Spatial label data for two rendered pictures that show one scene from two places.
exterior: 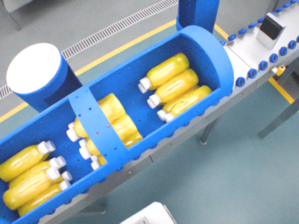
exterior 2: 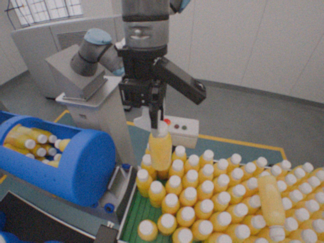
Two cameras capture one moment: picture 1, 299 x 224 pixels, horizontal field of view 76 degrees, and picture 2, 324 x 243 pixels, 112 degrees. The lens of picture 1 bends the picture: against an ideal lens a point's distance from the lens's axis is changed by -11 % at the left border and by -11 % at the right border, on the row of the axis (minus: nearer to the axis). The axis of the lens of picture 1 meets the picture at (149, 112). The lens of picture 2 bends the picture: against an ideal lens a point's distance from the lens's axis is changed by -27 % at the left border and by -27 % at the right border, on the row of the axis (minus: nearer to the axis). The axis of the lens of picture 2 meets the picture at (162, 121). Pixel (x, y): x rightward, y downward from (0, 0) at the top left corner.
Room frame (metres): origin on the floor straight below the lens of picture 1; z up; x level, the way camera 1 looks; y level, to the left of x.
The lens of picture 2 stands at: (0.16, 0.89, 1.57)
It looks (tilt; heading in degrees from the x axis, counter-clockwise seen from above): 44 degrees down; 215
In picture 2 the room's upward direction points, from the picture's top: straight up
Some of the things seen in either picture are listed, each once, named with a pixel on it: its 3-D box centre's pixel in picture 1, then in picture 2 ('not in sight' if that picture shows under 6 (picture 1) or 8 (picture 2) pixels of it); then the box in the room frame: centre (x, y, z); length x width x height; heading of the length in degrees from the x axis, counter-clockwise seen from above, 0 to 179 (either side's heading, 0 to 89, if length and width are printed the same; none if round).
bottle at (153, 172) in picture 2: not in sight; (149, 170); (-0.05, 0.67, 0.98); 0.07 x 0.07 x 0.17
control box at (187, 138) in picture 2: not in sight; (176, 131); (-0.27, 0.68, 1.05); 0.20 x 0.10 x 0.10; 113
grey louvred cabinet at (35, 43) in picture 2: not in sight; (75, 65); (-0.86, -1.70, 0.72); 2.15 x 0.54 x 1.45; 111
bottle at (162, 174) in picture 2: not in sight; (164, 166); (-0.11, 0.72, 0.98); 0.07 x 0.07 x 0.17
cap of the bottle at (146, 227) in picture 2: not in sight; (146, 227); (0.14, 0.82, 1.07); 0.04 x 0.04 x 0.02
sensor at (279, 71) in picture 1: (276, 66); not in sight; (0.47, -0.63, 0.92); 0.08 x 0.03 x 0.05; 23
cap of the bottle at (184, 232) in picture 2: not in sight; (185, 236); (0.10, 0.93, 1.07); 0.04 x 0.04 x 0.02
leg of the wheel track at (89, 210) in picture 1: (88, 210); not in sight; (0.04, 0.51, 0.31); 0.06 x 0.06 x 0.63; 23
